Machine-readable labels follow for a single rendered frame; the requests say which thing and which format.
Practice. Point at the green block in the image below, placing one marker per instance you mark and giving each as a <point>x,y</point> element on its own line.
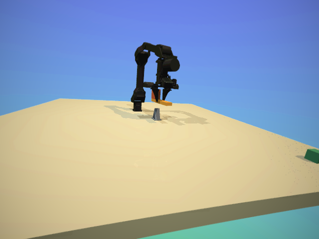
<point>312,155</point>

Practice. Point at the orange bar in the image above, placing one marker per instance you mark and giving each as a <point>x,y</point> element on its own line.
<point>162,102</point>

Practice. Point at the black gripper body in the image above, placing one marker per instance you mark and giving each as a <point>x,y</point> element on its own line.
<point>156,85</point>

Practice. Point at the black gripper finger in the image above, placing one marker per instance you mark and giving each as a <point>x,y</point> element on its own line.
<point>156,93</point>
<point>164,93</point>

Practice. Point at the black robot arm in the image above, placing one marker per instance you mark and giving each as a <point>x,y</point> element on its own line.
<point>167,62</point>

